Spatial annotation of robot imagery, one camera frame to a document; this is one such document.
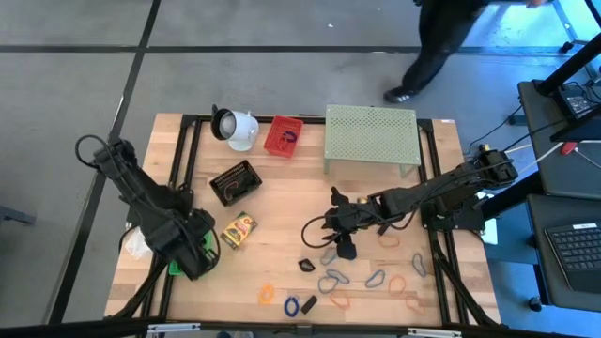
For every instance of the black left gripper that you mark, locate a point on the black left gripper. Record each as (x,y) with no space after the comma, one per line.
(197,249)

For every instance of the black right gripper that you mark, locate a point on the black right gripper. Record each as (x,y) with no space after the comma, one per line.
(349,217)

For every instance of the blue rubber band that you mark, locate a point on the blue rubber band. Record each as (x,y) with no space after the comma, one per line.
(413,260)
(366,283)
(324,259)
(319,284)
(339,271)

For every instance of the yellow green crayon box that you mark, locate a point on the yellow green crayon box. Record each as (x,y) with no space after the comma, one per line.
(238,230)

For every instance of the orange rubber band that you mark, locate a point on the orange rubber band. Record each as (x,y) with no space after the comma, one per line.
(389,286)
(389,247)
(331,298)
(225,190)
(407,304)

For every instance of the orange coil wristband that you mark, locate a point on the orange coil wristband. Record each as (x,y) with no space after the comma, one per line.
(260,295)

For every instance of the black plastic basket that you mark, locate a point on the black plastic basket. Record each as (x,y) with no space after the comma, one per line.
(244,176)

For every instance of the blue coil wristband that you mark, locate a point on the blue coil wristband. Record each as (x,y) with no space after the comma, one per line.
(285,307)
(290,132)

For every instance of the red coil wristband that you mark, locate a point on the red coil wristband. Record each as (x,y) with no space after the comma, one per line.
(277,141)

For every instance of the red plastic basket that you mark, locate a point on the red plastic basket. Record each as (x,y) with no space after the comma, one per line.
(296,123)

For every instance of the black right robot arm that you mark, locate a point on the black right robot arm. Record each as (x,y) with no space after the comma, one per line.
(436,190)

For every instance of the white tilted desk lamp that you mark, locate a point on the white tilted desk lamp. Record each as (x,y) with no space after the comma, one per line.
(241,129)

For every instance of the black desk caster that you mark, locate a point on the black desk caster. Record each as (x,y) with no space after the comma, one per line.
(535,303)

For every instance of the black side desk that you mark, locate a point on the black side desk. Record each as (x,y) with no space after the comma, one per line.
(540,108)

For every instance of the green plastic basket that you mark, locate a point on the green plastic basket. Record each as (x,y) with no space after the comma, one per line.
(174,268)

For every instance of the white crumpled bag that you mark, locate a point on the white crumpled bag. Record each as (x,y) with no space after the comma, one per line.
(134,246)

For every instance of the green perforated metal shelf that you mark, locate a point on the green perforated metal shelf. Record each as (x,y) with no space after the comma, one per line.
(371,133)

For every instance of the white paper sheet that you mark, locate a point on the white paper sheet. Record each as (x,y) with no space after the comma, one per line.
(491,232)

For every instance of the grey furniture leg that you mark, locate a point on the grey furniture leg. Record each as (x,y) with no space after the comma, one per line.
(14,216)

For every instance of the black floor plug box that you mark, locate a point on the black floor plug box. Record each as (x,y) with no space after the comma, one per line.
(516,119)

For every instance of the person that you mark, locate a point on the person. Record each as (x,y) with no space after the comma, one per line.
(441,37)

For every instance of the black computer keyboard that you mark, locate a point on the black computer keyboard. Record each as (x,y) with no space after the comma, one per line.
(577,253)

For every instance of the black power adapter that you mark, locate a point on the black power adapter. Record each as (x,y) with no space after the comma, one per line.
(575,101)

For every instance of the black slanted pole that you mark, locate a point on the black slanted pole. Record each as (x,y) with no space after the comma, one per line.
(570,66)

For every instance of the silver metal bracket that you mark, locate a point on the silver metal bracket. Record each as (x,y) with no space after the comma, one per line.
(174,327)
(434,332)

